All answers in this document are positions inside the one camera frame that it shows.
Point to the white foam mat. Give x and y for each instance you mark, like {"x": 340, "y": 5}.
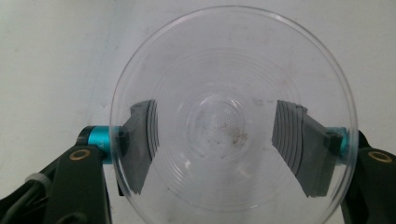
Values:
{"x": 46, "y": 62}

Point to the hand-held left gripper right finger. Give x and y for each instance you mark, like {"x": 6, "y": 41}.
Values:
{"x": 299, "y": 149}

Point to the single clear ribbed drinking cup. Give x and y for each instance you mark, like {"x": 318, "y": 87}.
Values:
{"x": 233, "y": 62}

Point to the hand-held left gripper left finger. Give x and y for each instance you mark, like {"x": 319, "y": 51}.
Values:
{"x": 138, "y": 146}

